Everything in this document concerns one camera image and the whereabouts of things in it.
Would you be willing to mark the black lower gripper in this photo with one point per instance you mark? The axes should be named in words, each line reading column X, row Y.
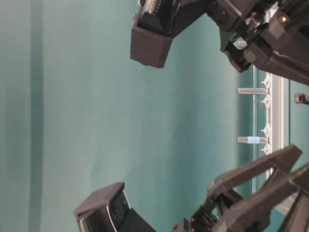
column 254, row 209

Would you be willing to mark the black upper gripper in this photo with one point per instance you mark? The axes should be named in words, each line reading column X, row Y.
column 236, row 19

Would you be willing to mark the top silver standoff post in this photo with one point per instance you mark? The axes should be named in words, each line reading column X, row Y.
column 241, row 44

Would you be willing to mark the silver standoff post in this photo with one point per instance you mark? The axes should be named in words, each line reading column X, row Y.
column 241, row 44
column 253, row 91

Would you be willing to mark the silver post with blue band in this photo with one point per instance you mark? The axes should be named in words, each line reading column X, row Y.
column 252, row 140

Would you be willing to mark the aluminium extrusion frame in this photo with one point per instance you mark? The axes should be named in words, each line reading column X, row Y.
column 277, row 108

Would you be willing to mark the upper silver standoff post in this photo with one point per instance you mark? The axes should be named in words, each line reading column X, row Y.
column 253, row 91

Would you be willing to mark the black upper wrist camera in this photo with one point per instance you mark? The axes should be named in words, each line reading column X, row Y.
column 151, row 33

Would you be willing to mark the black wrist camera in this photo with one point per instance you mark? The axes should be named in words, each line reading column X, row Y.
column 151, row 33
column 108, row 210

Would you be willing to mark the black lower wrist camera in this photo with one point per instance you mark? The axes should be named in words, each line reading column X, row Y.
column 108, row 210

